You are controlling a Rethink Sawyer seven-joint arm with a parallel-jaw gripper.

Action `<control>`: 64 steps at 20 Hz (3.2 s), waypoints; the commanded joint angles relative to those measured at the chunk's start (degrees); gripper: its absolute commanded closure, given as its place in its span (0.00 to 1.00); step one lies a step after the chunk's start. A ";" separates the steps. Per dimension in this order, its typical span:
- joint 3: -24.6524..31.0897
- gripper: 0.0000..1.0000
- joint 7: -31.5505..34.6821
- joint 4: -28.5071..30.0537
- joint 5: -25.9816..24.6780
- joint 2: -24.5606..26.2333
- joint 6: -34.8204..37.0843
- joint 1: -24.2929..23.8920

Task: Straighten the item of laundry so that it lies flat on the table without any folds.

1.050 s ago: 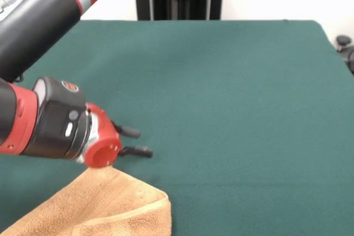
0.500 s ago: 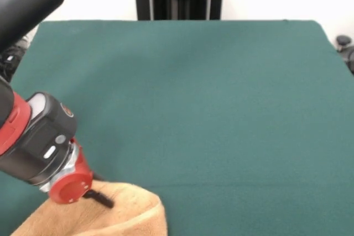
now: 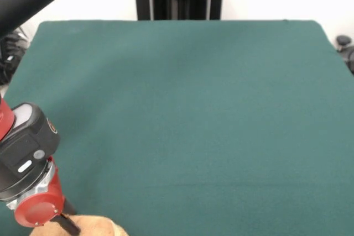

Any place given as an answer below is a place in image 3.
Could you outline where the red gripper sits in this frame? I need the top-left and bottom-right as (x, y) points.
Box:
(13, 158), (82, 236)

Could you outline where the tan terry towel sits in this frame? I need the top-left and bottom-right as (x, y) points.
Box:
(29, 213), (129, 236)

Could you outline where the black equipment pile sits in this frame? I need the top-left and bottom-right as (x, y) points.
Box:
(0, 25), (32, 85)

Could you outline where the dark green table cloth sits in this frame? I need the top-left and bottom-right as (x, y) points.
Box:
(0, 19), (354, 236)

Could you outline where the office chair base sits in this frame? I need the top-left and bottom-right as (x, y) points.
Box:
(336, 35), (354, 75)

